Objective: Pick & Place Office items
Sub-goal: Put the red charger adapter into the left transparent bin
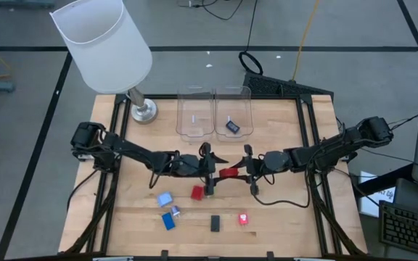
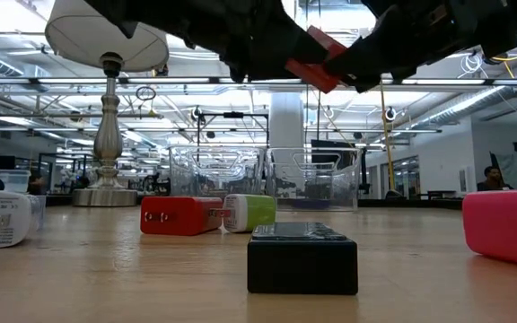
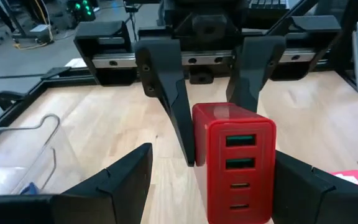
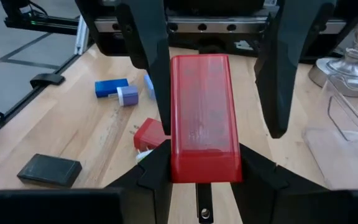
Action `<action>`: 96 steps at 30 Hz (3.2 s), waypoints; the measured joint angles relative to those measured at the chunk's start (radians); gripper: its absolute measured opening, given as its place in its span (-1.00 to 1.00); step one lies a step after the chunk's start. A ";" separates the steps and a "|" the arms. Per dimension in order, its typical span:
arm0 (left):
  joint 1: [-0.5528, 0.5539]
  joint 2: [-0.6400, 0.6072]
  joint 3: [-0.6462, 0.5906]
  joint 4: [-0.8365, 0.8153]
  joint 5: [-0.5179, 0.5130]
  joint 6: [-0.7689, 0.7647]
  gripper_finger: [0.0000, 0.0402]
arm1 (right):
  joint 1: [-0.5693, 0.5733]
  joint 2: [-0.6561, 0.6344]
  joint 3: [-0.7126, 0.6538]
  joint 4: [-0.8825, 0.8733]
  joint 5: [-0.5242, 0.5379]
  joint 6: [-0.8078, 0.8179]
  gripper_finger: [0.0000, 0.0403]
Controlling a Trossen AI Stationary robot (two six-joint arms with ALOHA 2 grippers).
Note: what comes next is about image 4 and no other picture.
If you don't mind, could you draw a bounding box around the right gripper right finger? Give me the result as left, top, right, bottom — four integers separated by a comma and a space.
231, 143, 358, 224

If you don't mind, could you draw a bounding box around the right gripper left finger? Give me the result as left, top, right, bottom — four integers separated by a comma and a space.
0, 139, 173, 224

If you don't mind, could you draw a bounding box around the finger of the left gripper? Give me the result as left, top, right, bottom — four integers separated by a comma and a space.
255, 0, 337, 139
116, 0, 171, 135

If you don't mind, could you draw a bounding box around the light blue wall charger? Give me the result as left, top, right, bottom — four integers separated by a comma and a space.
144, 74, 157, 101

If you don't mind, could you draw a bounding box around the black power bank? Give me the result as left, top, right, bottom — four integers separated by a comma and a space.
17, 153, 83, 189

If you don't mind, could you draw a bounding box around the purple white wall charger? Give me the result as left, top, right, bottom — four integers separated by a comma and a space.
116, 85, 139, 107

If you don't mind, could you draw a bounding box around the blue power bank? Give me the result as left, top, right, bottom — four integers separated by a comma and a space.
94, 78, 129, 99

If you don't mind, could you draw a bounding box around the red power bank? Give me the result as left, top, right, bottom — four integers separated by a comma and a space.
170, 54, 244, 184

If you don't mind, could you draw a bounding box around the red wall charger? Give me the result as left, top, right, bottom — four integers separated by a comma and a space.
133, 117, 171, 151

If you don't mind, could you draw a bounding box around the silver table lamp white shade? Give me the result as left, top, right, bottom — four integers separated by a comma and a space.
308, 0, 358, 98

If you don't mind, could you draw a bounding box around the clear plastic bin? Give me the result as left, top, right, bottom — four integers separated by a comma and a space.
301, 73, 358, 191

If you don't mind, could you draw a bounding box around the black device with green light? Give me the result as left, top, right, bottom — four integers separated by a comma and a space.
0, 0, 80, 35

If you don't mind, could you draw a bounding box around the silver rig post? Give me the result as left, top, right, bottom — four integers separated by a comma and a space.
74, 14, 90, 56

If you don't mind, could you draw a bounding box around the black aluminium table frame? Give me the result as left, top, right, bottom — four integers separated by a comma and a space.
0, 46, 90, 147

